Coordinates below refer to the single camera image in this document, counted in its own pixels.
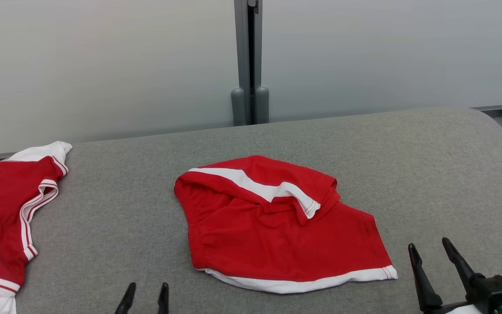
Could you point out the red shorts with white trim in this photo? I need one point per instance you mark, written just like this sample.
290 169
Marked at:
277 244

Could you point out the grey metal partition post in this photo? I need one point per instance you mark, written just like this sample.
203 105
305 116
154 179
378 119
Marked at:
242 43

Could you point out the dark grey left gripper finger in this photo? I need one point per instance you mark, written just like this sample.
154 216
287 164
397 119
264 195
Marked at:
163 301
125 301

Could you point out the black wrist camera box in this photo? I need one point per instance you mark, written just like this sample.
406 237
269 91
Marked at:
495 290

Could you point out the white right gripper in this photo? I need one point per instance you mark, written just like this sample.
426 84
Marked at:
462 309

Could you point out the grey cylinder post foot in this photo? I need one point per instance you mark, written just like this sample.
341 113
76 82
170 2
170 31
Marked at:
238 107
262 104

